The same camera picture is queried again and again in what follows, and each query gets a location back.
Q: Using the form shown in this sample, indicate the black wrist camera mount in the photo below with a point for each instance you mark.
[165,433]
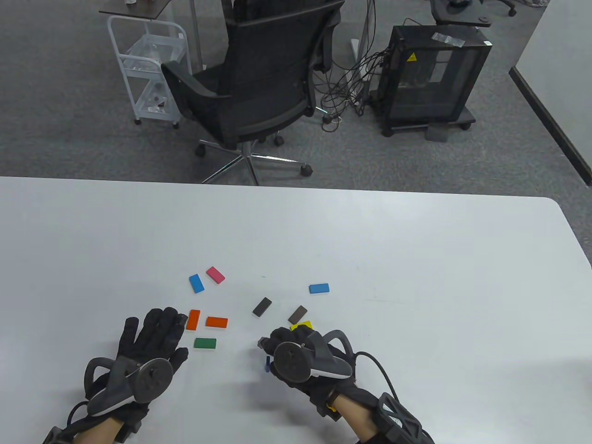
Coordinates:
[400,418]
[55,437]

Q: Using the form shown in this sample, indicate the black domino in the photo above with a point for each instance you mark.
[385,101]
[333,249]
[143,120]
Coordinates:
[262,307]

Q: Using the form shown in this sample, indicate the black mesh office chair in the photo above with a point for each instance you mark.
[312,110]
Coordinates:
[263,78]

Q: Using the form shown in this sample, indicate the yellow domino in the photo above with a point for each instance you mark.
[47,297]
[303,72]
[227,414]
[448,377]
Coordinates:
[306,323]

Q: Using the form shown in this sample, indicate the black computer cabinet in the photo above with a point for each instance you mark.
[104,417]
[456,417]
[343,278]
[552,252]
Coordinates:
[430,92]

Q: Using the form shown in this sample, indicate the metal frame pole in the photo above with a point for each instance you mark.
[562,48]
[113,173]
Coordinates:
[370,23]
[196,37]

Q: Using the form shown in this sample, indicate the light blue domino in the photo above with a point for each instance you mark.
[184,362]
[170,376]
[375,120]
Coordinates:
[196,283]
[319,288]

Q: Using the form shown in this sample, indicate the pink domino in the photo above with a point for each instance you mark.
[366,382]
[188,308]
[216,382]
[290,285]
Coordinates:
[215,274]

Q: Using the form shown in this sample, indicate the black chair base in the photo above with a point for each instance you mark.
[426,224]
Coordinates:
[508,9]

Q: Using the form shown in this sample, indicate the clear plastic bag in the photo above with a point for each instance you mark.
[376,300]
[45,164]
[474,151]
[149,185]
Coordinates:
[447,39]

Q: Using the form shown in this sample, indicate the grey hand tracker controller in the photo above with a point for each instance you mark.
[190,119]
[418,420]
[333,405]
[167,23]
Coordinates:
[291,363]
[148,379]

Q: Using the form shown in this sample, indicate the person's left hand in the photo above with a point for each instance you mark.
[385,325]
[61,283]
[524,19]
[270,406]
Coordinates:
[155,333]

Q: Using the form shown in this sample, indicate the person's right hand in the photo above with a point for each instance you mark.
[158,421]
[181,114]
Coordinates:
[323,393]

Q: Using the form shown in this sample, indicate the person's right forearm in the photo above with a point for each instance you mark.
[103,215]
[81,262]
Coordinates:
[358,416]

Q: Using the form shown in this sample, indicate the orange domino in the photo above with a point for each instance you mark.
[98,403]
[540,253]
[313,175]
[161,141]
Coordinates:
[193,320]
[216,322]

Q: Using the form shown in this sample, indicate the brown domino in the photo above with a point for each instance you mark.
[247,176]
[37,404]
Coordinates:
[298,314]

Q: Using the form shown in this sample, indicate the green domino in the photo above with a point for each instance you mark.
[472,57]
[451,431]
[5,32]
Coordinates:
[205,343]

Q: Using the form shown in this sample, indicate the dark grey floor block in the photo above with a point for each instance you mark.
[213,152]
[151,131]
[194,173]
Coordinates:
[437,133]

